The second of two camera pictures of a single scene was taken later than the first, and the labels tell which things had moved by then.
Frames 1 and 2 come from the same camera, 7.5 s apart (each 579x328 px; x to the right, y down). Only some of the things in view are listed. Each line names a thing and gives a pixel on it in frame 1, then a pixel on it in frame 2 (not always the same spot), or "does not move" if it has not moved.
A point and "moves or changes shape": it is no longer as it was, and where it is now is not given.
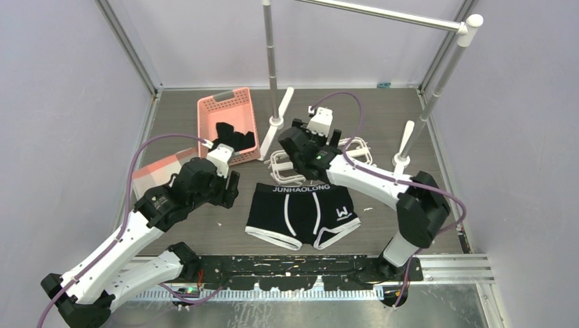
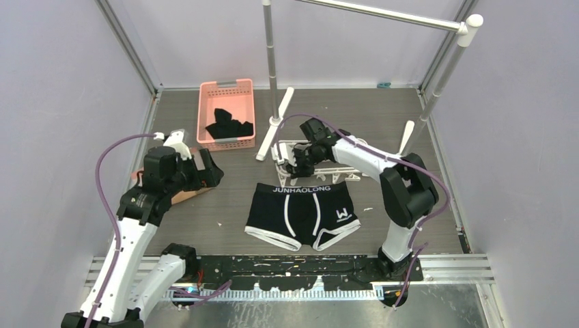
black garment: x=237 y=140 -> x=224 y=127
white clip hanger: x=288 y=173 moves or changes shape
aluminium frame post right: x=446 y=49 does not move
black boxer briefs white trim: x=286 y=213 does not move
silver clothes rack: x=466 y=30 does not move
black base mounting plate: x=304 y=272 does not move
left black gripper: x=226 y=196 -> x=209 y=177
